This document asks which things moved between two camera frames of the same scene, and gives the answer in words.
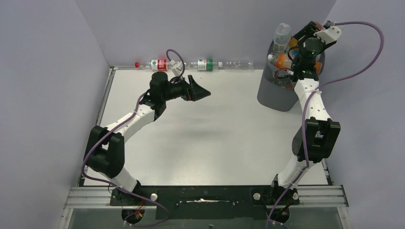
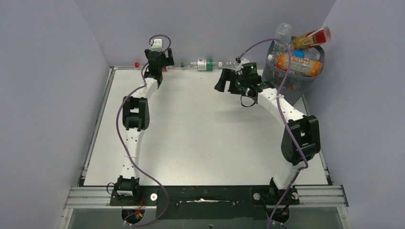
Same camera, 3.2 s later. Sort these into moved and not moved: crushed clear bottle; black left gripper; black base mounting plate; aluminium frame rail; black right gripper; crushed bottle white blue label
Moved: black right gripper; black left gripper
Not moved: crushed bottle white blue label; crushed clear bottle; aluminium frame rail; black base mounting plate
